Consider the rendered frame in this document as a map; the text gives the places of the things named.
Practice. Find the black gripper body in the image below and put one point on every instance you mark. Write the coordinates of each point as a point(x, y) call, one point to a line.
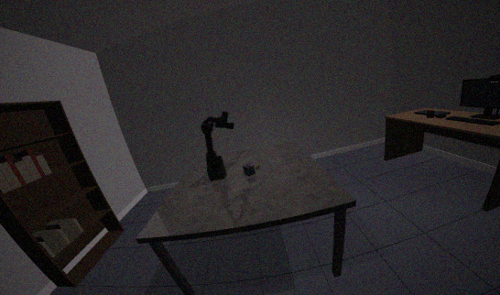
point(231, 125)

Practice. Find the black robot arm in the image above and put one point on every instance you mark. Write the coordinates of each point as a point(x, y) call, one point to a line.
point(206, 128)

